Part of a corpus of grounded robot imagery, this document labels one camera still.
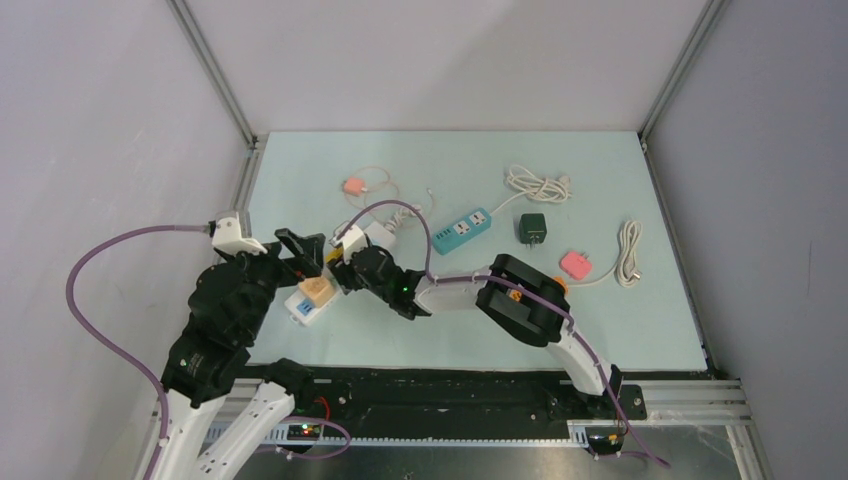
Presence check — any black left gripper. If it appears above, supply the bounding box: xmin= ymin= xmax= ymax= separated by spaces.
xmin=223 ymin=225 xmax=326 ymax=339

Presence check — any yellow cube socket adapter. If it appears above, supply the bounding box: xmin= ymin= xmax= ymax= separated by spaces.
xmin=325 ymin=247 xmax=344 ymax=264

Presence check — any beige cube socket adapter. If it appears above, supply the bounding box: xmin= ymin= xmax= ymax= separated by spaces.
xmin=298 ymin=276 xmax=336 ymax=308

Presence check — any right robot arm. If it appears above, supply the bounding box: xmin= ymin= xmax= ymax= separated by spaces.
xmin=328 ymin=246 xmax=621 ymax=418

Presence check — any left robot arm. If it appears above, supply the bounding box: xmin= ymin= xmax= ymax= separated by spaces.
xmin=142 ymin=221 xmax=325 ymax=479

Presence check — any pink plug adapter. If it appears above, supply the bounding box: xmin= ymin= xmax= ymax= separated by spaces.
xmin=559 ymin=251 xmax=593 ymax=281

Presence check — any white power strip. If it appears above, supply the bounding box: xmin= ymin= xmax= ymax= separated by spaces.
xmin=284 ymin=221 xmax=396 ymax=327

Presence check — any pink USB charger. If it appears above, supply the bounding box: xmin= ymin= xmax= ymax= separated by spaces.
xmin=342 ymin=176 xmax=368 ymax=197

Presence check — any teal power strip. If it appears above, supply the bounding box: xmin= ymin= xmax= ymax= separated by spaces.
xmin=431 ymin=208 xmax=492 ymax=255

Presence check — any dark green cube adapter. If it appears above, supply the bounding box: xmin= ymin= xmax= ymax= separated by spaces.
xmin=518 ymin=213 xmax=547 ymax=247

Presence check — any orange power strip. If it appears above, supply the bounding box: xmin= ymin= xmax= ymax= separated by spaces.
xmin=552 ymin=276 xmax=569 ymax=296

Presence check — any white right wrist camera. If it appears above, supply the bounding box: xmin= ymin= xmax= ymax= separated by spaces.
xmin=329 ymin=223 xmax=369 ymax=255

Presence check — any white power strip cord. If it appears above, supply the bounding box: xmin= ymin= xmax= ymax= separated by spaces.
xmin=382 ymin=203 xmax=427 ymax=233

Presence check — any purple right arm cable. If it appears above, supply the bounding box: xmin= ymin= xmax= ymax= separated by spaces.
xmin=331 ymin=199 xmax=670 ymax=468

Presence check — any pink USB cable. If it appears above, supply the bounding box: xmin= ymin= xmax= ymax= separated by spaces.
xmin=344 ymin=165 xmax=436 ymax=220

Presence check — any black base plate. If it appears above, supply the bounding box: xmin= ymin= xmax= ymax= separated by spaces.
xmin=296 ymin=366 xmax=648 ymax=441

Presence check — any white teal strip cord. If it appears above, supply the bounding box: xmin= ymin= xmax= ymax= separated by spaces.
xmin=490 ymin=164 xmax=574 ymax=216

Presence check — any white bundled cable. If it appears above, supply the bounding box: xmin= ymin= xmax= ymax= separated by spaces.
xmin=613 ymin=219 xmax=644 ymax=289

